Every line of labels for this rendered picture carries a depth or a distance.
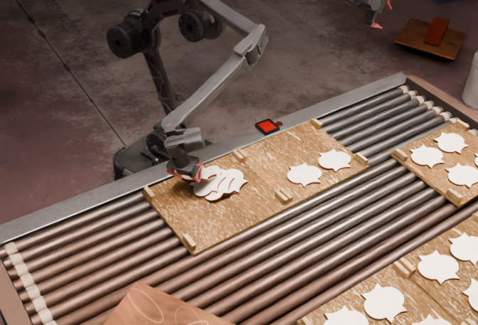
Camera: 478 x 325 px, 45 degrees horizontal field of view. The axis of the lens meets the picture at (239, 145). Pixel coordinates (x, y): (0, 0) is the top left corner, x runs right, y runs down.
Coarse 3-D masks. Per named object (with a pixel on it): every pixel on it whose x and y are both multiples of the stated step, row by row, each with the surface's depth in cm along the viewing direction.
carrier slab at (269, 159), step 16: (304, 128) 244; (256, 144) 234; (272, 144) 234; (288, 144) 235; (304, 144) 236; (320, 144) 237; (336, 144) 237; (256, 160) 226; (272, 160) 227; (288, 160) 228; (304, 160) 228; (352, 160) 230; (272, 176) 220; (336, 176) 222; (352, 176) 224; (288, 192) 214; (304, 192) 214; (320, 192) 216
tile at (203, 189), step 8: (208, 168) 214; (216, 168) 213; (216, 176) 211; (224, 176) 210; (192, 184) 211; (200, 184) 210; (208, 184) 209; (216, 184) 208; (200, 192) 208; (208, 192) 207; (216, 192) 207
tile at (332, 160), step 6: (324, 156) 229; (330, 156) 229; (336, 156) 230; (342, 156) 230; (348, 156) 230; (318, 162) 227; (324, 162) 227; (330, 162) 227; (336, 162) 227; (342, 162) 227; (348, 162) 228; (324, 168) 225; (330, 168) 224; (336, 168) 224; (342, 168) 225; (348, 168) 226
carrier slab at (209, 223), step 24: (240, 168) 222; (168, 192) 209; (192, 192) 210; (240, 192) 212; (264, 192) 213; (168, 216) 200; (192, 216) 201; (216, 216) 202; (240, 216) 202; (264, 216) 203; (216, 240) 193
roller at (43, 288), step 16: (432, 112) 263; (400, 128) 253; (352, 144) 241; (368, 144) 243; (144, 240) 193; (160, 240) 196; (112, 256) 187; (128, 256) 190; (64, 272) 181; (80, 272) 182; (32, 288) 175; (48, 288) 177
